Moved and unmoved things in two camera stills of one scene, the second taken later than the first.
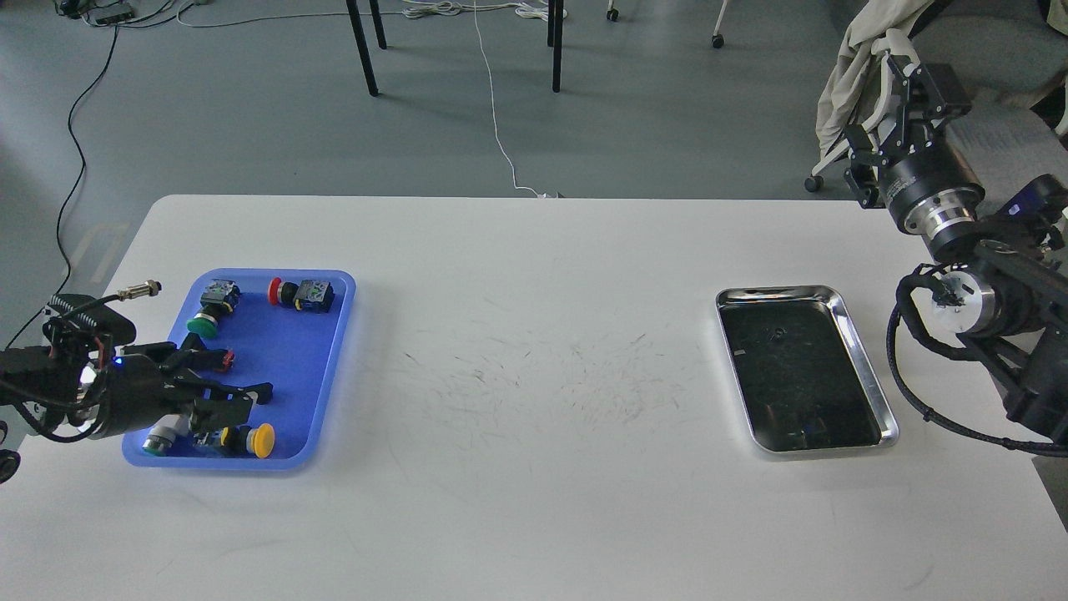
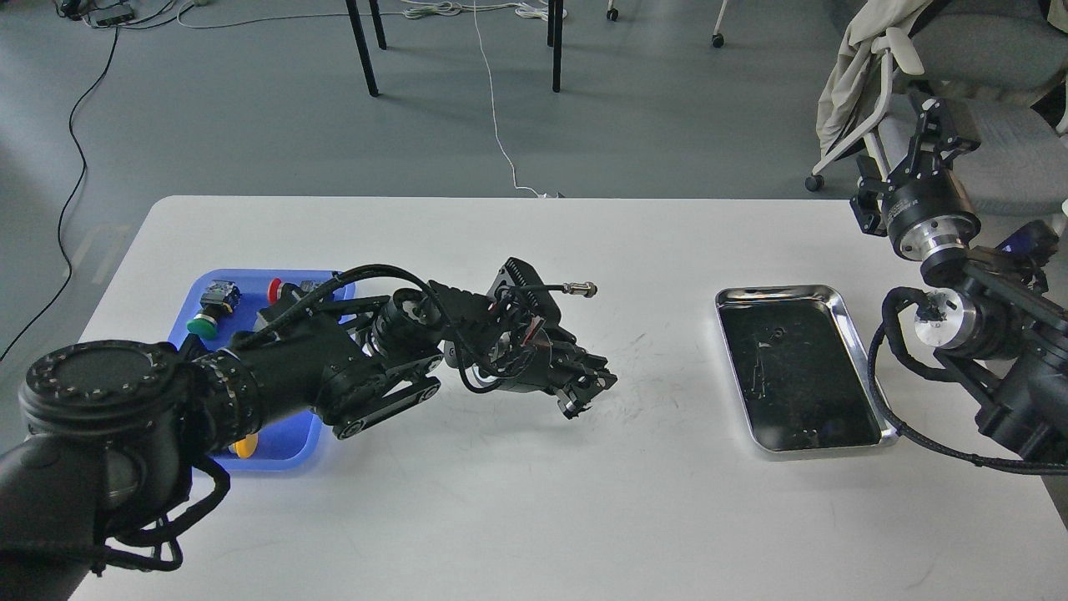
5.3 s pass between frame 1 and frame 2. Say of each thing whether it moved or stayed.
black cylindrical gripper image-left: moved
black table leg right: stayed
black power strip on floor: stayed
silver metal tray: stayed
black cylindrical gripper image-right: moved
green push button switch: stayed
